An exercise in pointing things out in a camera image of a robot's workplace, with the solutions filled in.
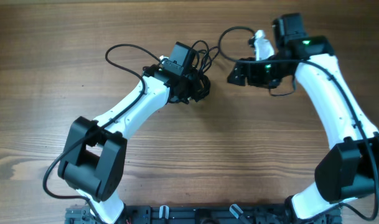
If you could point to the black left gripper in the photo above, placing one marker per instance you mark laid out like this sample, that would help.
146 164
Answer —
194 90

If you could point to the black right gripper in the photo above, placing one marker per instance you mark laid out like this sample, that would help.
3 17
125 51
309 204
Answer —
251 78

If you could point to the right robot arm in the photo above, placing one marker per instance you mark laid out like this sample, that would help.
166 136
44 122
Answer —
350 170

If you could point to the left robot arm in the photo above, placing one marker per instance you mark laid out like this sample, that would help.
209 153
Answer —
93 158

